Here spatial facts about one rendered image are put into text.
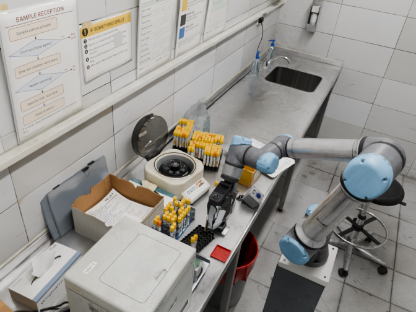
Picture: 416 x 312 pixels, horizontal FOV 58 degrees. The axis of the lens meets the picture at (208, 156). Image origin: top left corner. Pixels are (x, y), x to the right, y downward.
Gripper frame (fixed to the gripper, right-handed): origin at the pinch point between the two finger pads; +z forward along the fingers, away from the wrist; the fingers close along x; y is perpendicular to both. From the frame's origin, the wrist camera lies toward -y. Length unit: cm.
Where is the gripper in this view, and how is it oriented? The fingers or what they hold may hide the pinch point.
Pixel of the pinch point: (212, 226)
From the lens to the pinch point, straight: 142.5
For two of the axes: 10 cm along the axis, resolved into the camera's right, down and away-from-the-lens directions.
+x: -9.0, -3.3, 3.0
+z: -3.0, 9.5, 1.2
